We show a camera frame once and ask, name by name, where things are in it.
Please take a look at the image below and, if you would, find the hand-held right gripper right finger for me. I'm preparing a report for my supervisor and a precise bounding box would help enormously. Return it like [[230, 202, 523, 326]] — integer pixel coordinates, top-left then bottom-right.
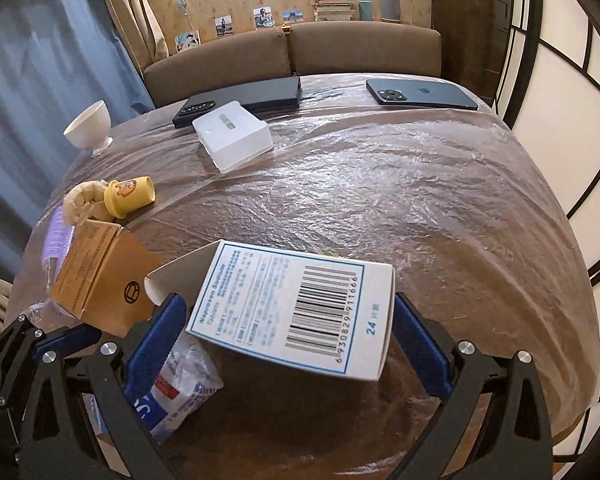
[[394, 292, 553, 480]]

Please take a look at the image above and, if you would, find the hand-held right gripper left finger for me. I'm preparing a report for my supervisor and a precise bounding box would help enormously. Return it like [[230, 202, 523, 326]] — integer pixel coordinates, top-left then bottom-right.
[[20, 294, 188, 480]]

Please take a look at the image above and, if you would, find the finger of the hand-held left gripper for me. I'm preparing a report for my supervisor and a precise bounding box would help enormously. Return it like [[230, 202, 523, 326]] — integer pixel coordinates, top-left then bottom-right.
[[0, 316, 102, 361]]

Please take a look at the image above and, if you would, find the white printed plastic packet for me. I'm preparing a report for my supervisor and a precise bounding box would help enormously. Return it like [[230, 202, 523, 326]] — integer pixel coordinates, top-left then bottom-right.
[[122, 332, 224, 445]]

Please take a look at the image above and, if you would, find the brown cardboard box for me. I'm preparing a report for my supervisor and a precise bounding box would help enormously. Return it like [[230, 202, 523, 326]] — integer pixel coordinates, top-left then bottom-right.
[[50, 220, 167, 338]]

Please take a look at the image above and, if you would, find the white medicine box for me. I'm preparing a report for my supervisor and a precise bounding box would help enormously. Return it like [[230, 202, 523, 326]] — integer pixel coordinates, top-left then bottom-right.
[[145, 239, 396, 382]]

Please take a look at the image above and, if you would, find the beige gauze roll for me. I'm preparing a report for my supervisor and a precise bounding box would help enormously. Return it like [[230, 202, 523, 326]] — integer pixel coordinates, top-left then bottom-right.
[[62, 180, 112, 226]]

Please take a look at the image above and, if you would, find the translucent plastic box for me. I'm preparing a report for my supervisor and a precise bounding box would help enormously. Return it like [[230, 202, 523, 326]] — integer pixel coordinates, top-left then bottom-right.
[[192, 101, 274, 173]]

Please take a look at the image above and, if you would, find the purple plastic hair roller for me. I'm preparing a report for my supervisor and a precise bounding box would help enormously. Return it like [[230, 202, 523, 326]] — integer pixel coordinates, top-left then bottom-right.
[[40, 207, 76, 266]]

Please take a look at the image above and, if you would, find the yellow small bottle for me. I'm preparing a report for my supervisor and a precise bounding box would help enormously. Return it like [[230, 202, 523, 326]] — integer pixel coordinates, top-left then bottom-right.
[[103, 176, 157, 220]]

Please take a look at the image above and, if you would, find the white footed bowl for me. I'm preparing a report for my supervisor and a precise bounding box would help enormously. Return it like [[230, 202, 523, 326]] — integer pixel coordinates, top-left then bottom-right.
[[63, 100, 114, 157]]

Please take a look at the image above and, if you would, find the blue curtain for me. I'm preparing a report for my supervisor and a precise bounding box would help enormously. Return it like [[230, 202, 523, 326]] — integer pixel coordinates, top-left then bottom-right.
[[0, 0, 156, 281]]

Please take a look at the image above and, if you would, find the dark blue smartphone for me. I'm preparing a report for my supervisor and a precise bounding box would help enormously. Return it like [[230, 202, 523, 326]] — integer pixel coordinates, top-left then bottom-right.
[[366, 78, 479, 111]]

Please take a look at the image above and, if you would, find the black long flat box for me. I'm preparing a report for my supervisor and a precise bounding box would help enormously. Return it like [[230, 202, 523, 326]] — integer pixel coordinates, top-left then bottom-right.
[[172, 76, 302, 129]]

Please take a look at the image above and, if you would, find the black framed folding screen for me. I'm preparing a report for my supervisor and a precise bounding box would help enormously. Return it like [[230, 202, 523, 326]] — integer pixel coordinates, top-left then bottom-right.
[[490, 0, 600, 480]]

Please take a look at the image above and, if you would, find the photo print with cartoon figure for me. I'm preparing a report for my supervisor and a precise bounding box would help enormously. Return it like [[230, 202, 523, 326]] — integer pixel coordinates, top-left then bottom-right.
[[175, 31, 202, 53]]

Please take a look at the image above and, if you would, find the brown sofa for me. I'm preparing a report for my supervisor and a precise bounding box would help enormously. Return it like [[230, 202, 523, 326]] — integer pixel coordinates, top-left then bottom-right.
[[142, 22, 443, 108]]

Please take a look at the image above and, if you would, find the dark wooden cabinet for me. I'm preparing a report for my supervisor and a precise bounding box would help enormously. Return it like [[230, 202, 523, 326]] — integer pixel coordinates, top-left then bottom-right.
[[430, 0, 513, 106]]

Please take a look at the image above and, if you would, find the beige curtain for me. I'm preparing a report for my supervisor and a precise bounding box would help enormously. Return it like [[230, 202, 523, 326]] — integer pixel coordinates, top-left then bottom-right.
[[92, 0, 171, 61]]

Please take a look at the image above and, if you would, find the grey cylinder speaker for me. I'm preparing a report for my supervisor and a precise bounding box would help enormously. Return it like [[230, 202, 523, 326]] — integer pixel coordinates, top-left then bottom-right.
[[377, 0, 402, 24]]

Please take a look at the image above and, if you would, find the stack of books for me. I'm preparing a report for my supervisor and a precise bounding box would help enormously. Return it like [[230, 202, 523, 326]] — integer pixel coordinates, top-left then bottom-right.
[[313, 0, 357, 23]]

